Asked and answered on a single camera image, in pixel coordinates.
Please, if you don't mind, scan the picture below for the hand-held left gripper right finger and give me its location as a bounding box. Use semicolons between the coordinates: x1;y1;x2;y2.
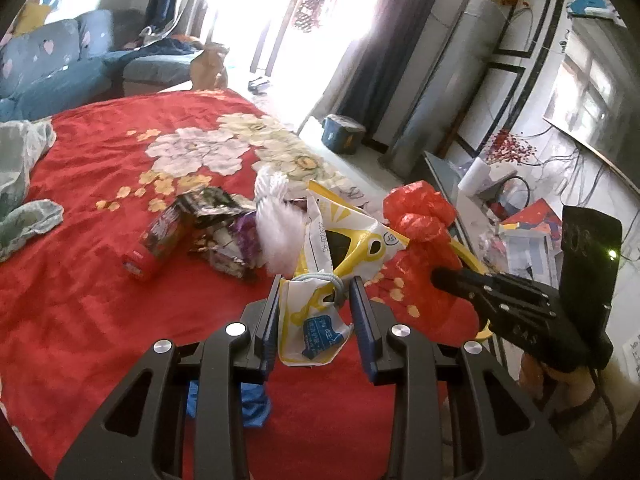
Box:
348;276;581;480

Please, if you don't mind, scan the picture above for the person's right hand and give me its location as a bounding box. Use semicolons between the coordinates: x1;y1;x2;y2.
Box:
520;353;597;407

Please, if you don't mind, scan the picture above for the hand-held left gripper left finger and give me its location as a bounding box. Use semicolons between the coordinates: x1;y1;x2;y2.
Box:
55;275;284;480

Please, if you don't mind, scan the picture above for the dark snack wrapper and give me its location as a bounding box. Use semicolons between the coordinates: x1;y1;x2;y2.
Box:
177;187;257;281

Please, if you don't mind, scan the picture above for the blue storage box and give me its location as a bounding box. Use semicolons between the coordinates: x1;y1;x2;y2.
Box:
321;114;365;155

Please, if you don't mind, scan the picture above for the pale green cloth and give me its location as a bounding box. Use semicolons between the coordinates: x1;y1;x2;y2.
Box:
0;120;65;262

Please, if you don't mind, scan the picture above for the red floral blanket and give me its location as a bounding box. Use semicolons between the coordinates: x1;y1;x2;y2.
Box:
0;89;501;480

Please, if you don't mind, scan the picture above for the purple wrapper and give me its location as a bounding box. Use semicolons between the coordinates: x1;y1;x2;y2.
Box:
235;210;267;267

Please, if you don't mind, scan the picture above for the blue cloth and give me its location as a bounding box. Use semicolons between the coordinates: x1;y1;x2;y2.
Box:
187;380;274;429

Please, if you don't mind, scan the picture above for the red plastic bag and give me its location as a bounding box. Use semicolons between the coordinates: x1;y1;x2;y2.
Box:
380;184;493;346

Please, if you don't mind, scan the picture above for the yellow white plastic bag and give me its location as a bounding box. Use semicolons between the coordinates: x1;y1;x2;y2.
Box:
277;180;408;368

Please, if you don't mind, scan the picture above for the white feathery tuft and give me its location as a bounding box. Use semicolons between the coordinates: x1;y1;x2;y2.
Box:
254;170;309;276

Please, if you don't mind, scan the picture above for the wall television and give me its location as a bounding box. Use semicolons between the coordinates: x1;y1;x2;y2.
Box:
542;10;640;182

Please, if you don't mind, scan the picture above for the red berry decoration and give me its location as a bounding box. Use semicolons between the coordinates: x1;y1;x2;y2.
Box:
482;130;539;166

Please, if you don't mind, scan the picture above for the blue patterned sofa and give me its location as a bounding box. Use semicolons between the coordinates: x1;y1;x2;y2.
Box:
0;9;206;122

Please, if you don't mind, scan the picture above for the grey standing air conditioner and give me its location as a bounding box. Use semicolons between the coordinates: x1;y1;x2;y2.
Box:
378;0;511;179

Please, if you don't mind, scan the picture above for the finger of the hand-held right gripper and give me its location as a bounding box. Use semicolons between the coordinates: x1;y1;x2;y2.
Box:
431;267;561;324

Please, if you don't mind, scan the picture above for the white paper roll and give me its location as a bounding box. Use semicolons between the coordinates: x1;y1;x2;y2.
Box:
457;156;518;197

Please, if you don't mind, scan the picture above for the brown paper bag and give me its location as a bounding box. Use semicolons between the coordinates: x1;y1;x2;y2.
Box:
191;42;231;92

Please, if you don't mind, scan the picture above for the colourful paper booklet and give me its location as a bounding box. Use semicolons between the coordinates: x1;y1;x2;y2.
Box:
497;199;567;281

